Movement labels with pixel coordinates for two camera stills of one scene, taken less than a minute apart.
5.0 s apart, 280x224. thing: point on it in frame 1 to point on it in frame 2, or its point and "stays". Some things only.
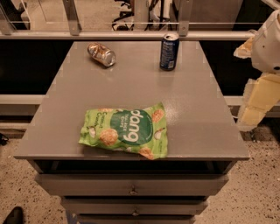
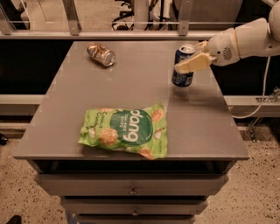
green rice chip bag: (141, 129) stays
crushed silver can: (101, 54) stays
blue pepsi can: (170, 50) to (180, 79)
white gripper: (267, 49) to (222, 48)
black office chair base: (164, 16) stays
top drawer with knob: (133, 185) stays
